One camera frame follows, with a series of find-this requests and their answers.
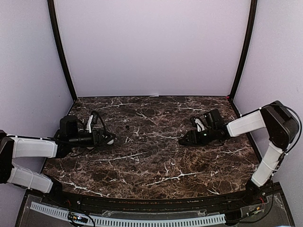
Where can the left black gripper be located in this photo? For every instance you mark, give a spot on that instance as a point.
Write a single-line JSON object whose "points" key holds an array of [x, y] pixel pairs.
{"points": [[97, 140]]}

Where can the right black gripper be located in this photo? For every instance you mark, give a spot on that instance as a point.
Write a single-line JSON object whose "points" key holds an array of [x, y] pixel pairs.
{"points": [[196, 138]]}

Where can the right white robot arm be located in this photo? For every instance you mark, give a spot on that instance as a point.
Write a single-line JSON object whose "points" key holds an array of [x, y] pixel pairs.
{"points": [[282, 123]]}

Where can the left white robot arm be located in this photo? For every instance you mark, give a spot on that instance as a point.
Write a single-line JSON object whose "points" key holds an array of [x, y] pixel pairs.
{"points": [[72, 134]]}

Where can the green circuit board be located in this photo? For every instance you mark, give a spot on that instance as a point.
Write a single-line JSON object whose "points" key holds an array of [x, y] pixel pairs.
{"points": [[75, 217]]}

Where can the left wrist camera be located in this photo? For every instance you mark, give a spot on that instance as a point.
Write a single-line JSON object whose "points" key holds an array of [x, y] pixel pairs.
{"points": [[92, 120]]}

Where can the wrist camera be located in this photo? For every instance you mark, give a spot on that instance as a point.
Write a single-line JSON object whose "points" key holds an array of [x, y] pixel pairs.
{"points": [[198, 124], [92, 120]]}

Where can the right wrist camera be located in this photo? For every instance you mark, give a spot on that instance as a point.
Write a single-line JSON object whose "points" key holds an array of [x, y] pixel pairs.
{"points": [[198, 124]]}

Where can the black front rail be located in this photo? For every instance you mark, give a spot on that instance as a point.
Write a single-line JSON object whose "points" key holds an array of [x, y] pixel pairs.
{"points": [[95, 205]]}

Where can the grey slotted cable duct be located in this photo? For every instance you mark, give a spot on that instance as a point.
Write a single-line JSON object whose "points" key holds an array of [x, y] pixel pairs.
{"points": [[127, 219]]}

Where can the right black frame post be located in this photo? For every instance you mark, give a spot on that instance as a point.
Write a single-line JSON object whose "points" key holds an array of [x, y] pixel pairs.
{"points": [[245, 49]]}

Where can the black frame post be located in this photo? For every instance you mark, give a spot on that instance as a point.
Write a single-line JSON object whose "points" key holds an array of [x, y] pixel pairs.
{"points": [[60, 50], [245, 49]]}

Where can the left black frame post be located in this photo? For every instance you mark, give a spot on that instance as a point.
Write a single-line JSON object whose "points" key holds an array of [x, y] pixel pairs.
{"points": [[60, 50]]}

